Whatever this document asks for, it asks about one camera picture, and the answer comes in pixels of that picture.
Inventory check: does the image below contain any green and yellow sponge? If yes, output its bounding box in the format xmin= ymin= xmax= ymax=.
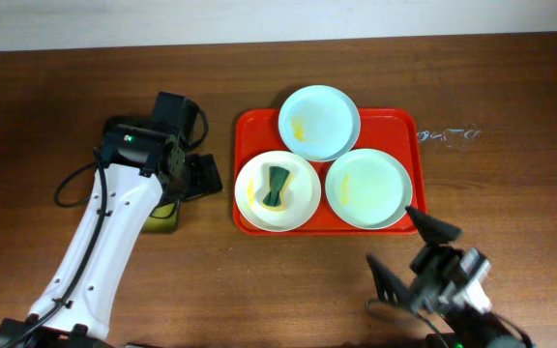
xmin=262 ymin=166 xmax=291 ymax=211

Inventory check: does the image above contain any white plate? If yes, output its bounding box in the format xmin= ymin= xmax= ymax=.
xmin=234 ymin=151 xmax=321 ymax=232

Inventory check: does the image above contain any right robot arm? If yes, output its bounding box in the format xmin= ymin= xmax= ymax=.
xmin=366 ymin=206 xmax=535 ymax=347

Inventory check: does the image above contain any light green plate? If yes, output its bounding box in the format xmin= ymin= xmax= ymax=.
xmin=325 ymin=149 xmax=414 ymax=230

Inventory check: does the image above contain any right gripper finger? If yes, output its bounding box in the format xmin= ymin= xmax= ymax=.
xmin=366 ymin=254 xmax=410 ymax=306
xmin=405 ymin=206 xmax=462 ymax=245

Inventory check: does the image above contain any black tray with yellow liquid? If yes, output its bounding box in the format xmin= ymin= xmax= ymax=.
xmin=102 ymin=115 xmax=183 ymax=235

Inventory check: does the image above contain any red plastic tray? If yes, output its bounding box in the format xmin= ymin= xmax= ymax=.
xmin=233 ymin=108 xmax=428 ymax=236

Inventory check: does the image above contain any light blue plate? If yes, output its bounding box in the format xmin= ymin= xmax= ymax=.
xmin=278 ymin=85 xmax=362 ymax=162

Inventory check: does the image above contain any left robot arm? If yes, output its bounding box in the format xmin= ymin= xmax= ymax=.
xmin=0 ymin=92 xmax=222 ymax=347

